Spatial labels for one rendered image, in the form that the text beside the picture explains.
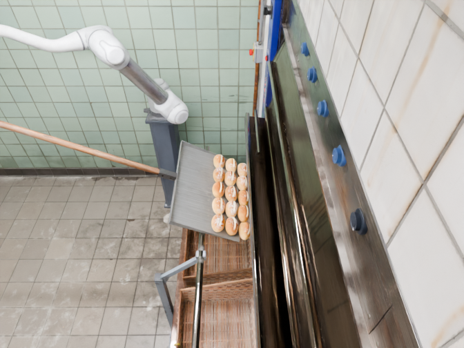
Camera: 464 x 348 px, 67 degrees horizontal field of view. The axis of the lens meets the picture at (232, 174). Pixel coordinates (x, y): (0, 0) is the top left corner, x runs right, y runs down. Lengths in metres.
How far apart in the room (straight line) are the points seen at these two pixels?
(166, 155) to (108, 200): 0.92
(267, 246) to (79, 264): 2.08
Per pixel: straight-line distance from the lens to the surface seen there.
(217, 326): 2.09
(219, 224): 1.67
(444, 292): 0.46
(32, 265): 3.32
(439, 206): 0.45
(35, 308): 3.11
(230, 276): 2.03
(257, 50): 2.33
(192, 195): 1.77
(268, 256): 1.33
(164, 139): 2.68
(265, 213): 1.44
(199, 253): 1.61
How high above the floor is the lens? 2.55
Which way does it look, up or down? 47 degrees down
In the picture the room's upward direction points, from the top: straight up
